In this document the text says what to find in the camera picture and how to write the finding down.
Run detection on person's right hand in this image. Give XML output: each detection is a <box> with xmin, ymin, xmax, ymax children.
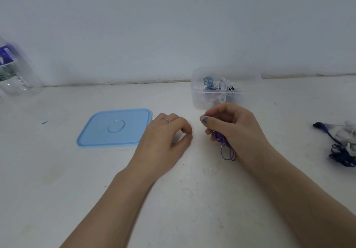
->
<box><xmin>200</xmin><ymin>102</ymin><xmax>276</xmax><ymax>170</ymax></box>

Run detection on person's left hand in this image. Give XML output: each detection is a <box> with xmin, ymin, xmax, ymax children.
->
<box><xmin>124</xmin><ymin>113</ymin><xmax>193</xmax><ymax>185</ymax></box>

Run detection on purple wired earphones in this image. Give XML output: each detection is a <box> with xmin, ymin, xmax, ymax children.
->
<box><xmin>213</xmin><ymin>131</ymin><xmax>237</xmax><ymax>161</ymax></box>

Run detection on person's left forearm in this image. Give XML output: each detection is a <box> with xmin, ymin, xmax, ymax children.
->
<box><xmin>60</xmin><ymin>169</ymin><xmax>156</xmax><ymax>248</ymax></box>

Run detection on person's right forearm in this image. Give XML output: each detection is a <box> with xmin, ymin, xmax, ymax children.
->
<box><xmin>245</xmin><ymin>148</ymin><xmax>356</xmax><ymax>248</ymax></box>

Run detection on clear plastic container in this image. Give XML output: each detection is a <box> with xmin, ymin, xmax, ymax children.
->
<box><xmin>190</xmin><ymin>66</ymin><xmax>263</xmax><ymax>111</ymax></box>

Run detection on light blue plastic lid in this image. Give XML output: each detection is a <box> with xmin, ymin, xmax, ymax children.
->
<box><xmin>77</xmin><ymin>109</ymin><xmax>153</xmax><ymax>147</ymax></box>

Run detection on clear plastic water bottle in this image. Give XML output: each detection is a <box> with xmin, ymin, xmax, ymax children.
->
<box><xmin>0</xmin><ymin>36</ymin><xmax>45</xmax><ymax>97</ymax></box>

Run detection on white wired earphones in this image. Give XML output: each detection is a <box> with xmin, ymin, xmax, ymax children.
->
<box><xmin>218</xmin><ymin>78</ymin><xmax>235</xmax><ymax>105</ymax></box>
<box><xmin>335</xmin><ymin>120</ymin><xmax>356</xmax><ymax>156</ymax></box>

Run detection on dark blue wired earphones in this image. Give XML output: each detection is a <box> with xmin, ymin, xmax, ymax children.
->
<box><xmin>312</xmin><ymin>122</ymin><xmax>356</xmax><ymax>168</ymax></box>

